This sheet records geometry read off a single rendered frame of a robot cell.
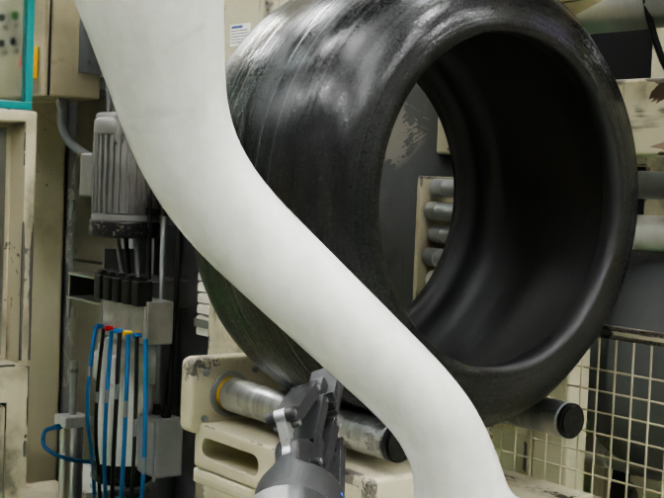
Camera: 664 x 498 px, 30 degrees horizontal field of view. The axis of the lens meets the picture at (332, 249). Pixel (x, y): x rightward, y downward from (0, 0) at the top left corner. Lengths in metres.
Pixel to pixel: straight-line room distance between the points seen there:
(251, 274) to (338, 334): 0.07
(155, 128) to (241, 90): 0.66
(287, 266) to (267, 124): 0.58
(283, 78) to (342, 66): 0.07
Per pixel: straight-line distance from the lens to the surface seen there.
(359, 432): 1.39
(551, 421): 1.56
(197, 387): 1.62
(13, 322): 1.89
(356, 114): 1.29
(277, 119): 1.33
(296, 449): 1.03
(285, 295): 0.77
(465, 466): 0.81
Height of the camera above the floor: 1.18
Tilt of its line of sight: 3 degrees down
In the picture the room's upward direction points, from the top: 2 degrees clockwise
